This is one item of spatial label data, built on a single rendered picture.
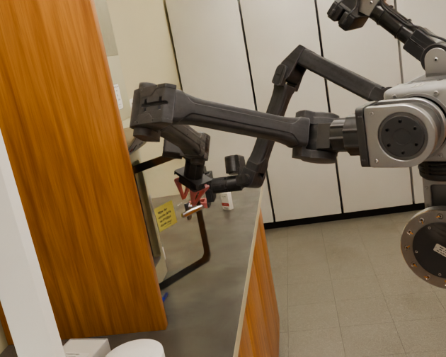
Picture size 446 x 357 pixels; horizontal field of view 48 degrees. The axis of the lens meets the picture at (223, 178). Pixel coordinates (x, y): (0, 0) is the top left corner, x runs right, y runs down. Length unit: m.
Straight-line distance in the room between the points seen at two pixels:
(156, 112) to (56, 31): 0.47
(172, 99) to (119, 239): 0.56
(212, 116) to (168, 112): 0.09
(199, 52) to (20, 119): 3.19
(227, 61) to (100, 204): 3.20
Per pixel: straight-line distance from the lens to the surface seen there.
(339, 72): 1.64
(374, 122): 1.02
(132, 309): 1.50
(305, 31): 4.43
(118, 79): 1.67
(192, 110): 0.98
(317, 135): 1.09
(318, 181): 4.61
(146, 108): 1.00
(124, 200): 1.37
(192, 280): 1.75
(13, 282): 0.59
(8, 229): 0.57
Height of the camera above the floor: 1.66
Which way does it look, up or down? 14 degrees down
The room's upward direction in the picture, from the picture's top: 10 degrees counter-clockwise
